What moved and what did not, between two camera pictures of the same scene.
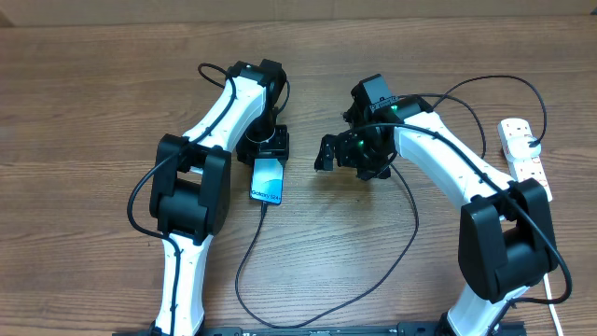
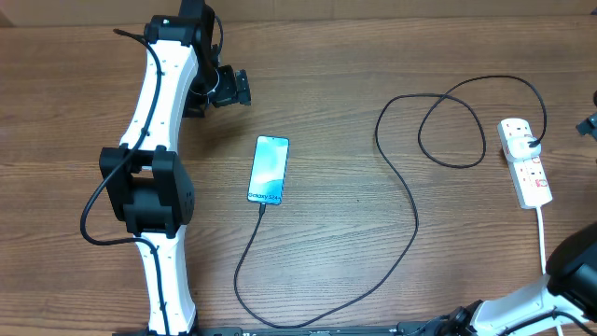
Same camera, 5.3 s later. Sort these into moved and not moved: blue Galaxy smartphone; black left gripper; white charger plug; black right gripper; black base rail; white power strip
Moved: black left gripper; black right gripper
Not moved: white power strip; white charger plug; blue Galaxy smartphone; black base rail
